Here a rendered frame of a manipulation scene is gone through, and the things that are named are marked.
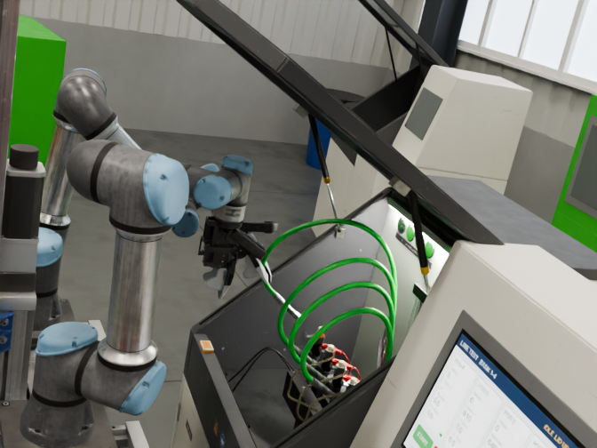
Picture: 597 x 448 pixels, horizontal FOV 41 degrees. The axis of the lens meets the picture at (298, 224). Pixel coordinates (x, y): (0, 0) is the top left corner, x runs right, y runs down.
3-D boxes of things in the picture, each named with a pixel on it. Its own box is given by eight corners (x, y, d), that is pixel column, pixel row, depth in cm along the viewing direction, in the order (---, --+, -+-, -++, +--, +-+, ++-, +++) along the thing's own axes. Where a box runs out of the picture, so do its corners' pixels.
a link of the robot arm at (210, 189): (175, 203, 181) (196, 192, 191) (220, 216, 179) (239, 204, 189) (180, 169, 179) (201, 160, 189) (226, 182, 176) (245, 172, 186)
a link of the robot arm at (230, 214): (242, 197, 199) (250, 209, 192) (238, 215, 201) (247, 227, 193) (212, 195, 196) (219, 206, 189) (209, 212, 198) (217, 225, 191)
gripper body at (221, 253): (196, 256, 201) (204, 212, 197) (230, 259, 204) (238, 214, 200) (203, 269, 194) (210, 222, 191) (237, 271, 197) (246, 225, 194)
